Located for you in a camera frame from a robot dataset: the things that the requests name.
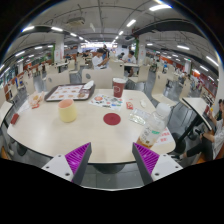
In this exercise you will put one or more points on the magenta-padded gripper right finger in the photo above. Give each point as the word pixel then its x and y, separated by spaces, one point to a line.
pixel 148 160

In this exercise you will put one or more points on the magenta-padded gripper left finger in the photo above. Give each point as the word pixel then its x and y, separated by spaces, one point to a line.
pixel 77 160

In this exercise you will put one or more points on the clear bottle with white cap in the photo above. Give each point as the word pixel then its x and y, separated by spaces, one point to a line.
pixel 155 124

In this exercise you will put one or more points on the clear plastic wrapper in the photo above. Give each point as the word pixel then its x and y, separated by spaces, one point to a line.
pixel 139 116

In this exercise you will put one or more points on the pale yellow mug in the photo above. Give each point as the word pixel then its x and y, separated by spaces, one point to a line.
pixel 67 111

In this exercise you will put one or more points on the flat round red coaster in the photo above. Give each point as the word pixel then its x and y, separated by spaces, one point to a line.
pixel 112 119

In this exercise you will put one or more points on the crumpled white napkin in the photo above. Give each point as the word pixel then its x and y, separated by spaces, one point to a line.
pixel 143 103

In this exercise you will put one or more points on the small red sauce packet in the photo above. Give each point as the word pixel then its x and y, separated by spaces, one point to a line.
pixel 129 105

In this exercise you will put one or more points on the printed colourful paper sheet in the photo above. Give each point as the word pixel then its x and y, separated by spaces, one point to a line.
pixel 106 102

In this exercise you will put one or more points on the dark food tray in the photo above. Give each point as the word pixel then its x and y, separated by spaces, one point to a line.
pixel 68 92

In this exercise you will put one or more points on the white side table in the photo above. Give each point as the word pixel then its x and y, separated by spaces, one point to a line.
pixel 198 106

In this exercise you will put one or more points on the person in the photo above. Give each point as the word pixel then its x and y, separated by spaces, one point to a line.
pixel 217 135
pixel 130 59
pixel 98 61

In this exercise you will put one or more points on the crumpled orange food wrapper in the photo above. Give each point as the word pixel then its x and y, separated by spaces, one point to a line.
pixel 35 99

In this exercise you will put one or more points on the white napkin on tray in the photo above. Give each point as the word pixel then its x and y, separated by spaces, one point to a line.
pixel 88 85

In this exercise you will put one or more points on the red paper cup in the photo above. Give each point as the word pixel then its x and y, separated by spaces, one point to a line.
pixel 119 88

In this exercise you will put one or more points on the beige chairs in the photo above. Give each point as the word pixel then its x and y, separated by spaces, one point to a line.
pixel 100 78

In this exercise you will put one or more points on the ceiling air conditioner unit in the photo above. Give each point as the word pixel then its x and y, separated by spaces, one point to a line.
pixel 75 22

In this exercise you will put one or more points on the ceiling lights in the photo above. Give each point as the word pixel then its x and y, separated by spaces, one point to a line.
pixel 160 6

